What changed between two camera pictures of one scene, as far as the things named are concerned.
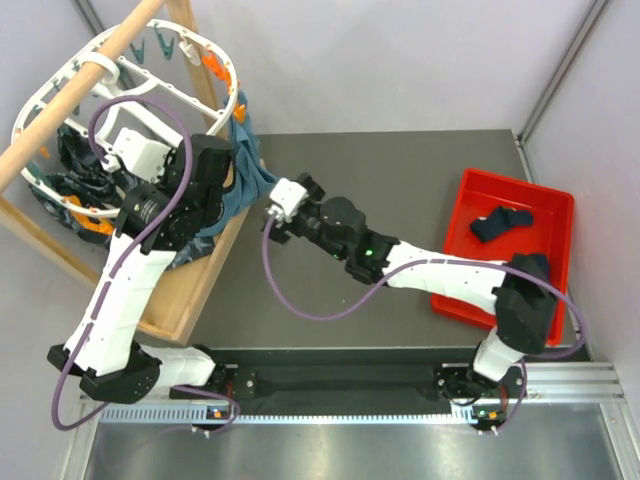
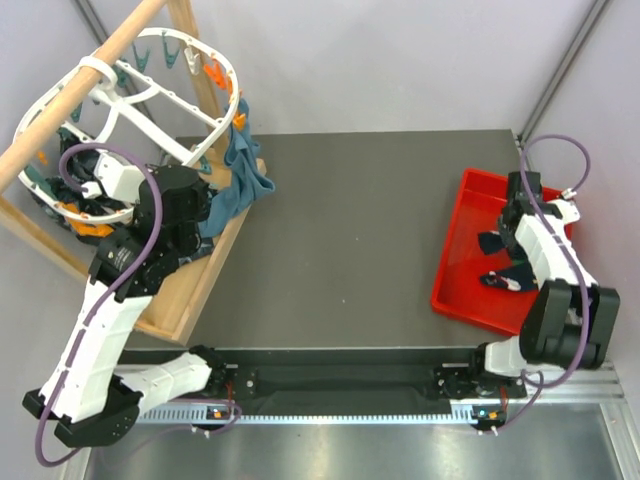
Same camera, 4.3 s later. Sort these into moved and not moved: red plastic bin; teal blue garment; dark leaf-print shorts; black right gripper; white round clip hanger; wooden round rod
Moved: black right gripper; white round clip hanger
Not moved: red plastic bin; dark leaf-print shorts; wooden round rod; teal blue garment
